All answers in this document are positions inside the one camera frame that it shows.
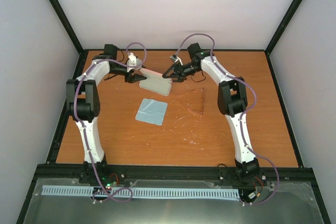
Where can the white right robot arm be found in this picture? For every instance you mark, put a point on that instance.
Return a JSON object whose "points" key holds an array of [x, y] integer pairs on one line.
{"points": [[232, 102]]}

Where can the light blue cleaning cloth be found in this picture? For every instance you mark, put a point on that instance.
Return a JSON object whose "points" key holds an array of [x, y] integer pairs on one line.
{"points": [[151, 111]]}

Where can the black frame post left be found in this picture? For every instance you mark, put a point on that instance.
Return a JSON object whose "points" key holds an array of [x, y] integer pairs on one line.
{"points": [[66, 24]]}

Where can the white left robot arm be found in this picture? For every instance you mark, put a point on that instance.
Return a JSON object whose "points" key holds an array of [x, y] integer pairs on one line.
{"points": [[82, 97]]}

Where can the light blue cable duct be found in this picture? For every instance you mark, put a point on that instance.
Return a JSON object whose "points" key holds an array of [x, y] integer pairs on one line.
{"points": [[143, 193]]}

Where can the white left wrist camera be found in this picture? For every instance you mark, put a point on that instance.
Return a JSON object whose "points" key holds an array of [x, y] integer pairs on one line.
{"points": [[133, 62]]}

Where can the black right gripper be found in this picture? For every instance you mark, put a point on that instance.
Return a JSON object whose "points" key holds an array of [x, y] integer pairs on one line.
{"points": [[176, 68]]}

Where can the black frame post right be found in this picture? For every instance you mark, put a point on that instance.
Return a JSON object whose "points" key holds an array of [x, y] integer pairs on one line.
{"points": [[293, 7]]}

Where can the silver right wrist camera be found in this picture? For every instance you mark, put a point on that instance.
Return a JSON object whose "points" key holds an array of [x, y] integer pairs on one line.
{"points": [[176, 59]]}

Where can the pink glasses case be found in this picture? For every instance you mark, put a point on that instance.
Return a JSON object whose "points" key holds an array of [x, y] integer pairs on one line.
{"points": [[154, 82]]}

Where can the thin brown frame glasses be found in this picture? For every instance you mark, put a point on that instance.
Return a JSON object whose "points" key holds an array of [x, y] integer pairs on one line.
{"points": [[192, 101]]}

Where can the black frame post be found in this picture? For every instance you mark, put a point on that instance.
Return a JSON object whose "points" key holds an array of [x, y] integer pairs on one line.
{"points": [[66, 24], [293, 7]]}

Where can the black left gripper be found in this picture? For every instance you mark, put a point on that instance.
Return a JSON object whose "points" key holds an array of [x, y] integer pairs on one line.
{"points": [[132, 78]]}

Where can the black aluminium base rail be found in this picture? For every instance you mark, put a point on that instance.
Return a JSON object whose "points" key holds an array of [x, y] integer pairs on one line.
{"points": [[126, 174]]}

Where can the clear acrylic cover sheet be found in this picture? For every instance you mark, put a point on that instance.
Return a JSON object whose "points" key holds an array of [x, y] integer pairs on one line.
{"points": [[292, 203]]}

